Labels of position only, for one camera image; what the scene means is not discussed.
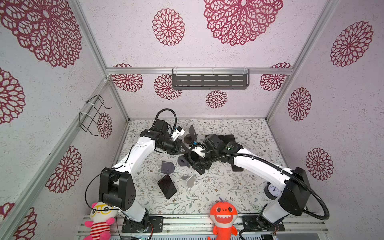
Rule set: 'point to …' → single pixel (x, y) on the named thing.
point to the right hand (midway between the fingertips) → (197, 158)
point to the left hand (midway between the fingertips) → (187, 153)
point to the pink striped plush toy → (101, 221)
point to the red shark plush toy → (223, 214)
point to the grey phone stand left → (167, 167)
